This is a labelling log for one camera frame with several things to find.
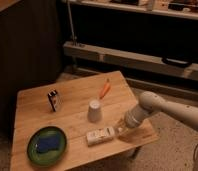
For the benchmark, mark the grey metal shelf beam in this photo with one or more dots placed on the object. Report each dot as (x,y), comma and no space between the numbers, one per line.
(129,59)

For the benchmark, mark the wooden table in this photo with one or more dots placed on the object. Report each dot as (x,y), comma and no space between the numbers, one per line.
(33,112)

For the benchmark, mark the white bottle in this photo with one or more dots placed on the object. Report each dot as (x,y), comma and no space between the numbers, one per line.
(100,135)

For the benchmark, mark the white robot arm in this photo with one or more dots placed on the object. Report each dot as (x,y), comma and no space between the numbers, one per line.
(149,104)

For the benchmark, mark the blue sponge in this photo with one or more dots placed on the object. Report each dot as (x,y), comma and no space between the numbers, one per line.
(46,144)

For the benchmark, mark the small black white box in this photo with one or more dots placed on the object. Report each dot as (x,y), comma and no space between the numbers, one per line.
(55,100)

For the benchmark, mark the upper shelf with items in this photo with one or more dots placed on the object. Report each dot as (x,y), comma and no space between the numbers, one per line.
(187,9)

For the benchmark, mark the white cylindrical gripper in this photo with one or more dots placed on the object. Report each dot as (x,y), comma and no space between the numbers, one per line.
(133,118)

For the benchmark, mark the orange carrot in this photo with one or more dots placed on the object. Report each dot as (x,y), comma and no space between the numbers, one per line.
(105,89)

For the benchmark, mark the white upside-down cup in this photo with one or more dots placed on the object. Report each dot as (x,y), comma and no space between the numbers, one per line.
(94,111)

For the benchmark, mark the green plate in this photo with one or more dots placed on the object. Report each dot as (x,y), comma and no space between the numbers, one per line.
(51,157)

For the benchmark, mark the black handle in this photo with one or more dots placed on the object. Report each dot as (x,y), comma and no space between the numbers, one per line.
(176,64)

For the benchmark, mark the metal vertical pole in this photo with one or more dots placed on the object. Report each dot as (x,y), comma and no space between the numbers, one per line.
(71,23)

